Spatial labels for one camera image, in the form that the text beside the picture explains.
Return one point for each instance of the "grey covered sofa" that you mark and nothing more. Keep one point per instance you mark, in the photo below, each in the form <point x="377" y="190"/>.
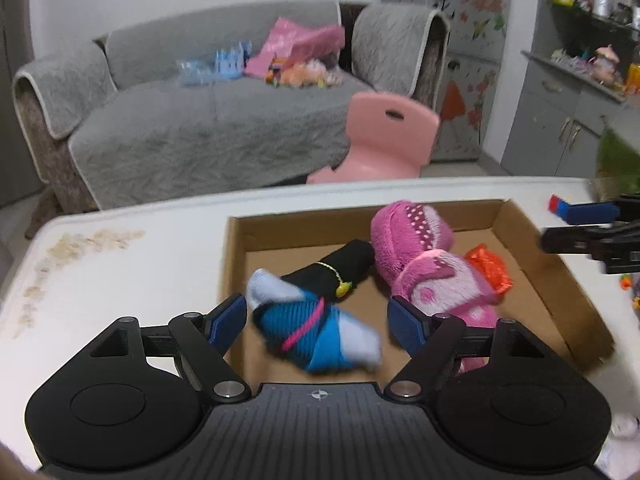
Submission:
<point x="200" y="125"/>

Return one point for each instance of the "small orange toy piece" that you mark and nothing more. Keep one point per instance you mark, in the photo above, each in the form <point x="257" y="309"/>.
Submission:
<point x="625" y="282"/>

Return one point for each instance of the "shallow cardboard box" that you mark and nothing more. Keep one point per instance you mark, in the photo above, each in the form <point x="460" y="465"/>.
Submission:
<point x="530" y="305"/>

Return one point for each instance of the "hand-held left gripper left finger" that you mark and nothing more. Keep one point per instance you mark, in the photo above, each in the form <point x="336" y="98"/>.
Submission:
<point x="227" y="317"/>

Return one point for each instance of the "grey cabinet with shelves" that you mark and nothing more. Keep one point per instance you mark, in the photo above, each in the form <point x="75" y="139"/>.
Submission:
<point x="550" y="110"/>

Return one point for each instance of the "pink fuzzy dotted sock pair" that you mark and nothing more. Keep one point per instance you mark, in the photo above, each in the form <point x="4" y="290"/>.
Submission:
<point x="410" y="230"/>

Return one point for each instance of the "grey refrigerator with flower stickers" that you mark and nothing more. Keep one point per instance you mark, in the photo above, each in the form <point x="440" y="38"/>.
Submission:
<point x="470" y="20"/>

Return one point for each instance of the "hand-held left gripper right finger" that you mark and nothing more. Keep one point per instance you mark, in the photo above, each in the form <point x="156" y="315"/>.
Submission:
<point x="405" y="322"/>

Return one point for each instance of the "blue toy castle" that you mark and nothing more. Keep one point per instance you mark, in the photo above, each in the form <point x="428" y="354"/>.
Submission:
<point x="232" y="62"/>

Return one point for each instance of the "blue sock bundle pink band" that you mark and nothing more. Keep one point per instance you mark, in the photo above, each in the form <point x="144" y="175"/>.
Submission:
<point x="310" y="330"/>

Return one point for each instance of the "black sock bundle yellow charm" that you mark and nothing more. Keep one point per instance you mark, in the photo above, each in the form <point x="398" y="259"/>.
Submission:
<point x="345" y="265"/>

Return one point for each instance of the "pink plastic bag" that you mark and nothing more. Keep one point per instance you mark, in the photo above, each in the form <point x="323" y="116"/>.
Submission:
<point x="300" y="45"/>

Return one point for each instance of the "pink toy figure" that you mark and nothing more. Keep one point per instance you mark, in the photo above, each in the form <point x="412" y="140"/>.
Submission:
<point x="607" y="60"/>

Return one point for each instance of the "clear blue plastic bag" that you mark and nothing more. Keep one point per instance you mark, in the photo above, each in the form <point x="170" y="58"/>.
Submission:
<point x="192" y="72"/>

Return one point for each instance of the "pink plastic child chair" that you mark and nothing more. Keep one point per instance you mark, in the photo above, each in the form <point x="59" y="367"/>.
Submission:
<point x="385" y="135"/>

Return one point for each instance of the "large clear jar green contents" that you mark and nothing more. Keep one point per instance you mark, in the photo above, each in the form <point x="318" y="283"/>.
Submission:
<point x="620" y="160"/>

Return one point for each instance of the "white glossy desktop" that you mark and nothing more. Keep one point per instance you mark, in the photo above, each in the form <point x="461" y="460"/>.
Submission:
<point x="150" y="270"/>

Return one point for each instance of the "orange plush toy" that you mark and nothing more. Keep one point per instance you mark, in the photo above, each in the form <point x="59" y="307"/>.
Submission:
<point x="300" y="74"/>

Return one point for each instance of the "orange sock bundle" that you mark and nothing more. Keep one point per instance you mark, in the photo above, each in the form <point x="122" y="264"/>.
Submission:
<point x="487" y="265"/>

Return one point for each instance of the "orange drink bottle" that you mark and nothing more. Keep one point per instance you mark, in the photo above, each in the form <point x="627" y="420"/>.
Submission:
<point x="635" y="70"/>

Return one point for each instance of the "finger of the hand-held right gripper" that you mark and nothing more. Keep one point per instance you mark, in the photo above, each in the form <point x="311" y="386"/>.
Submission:
<point x="590" y="213"/>
<point x="570" y="241"/>

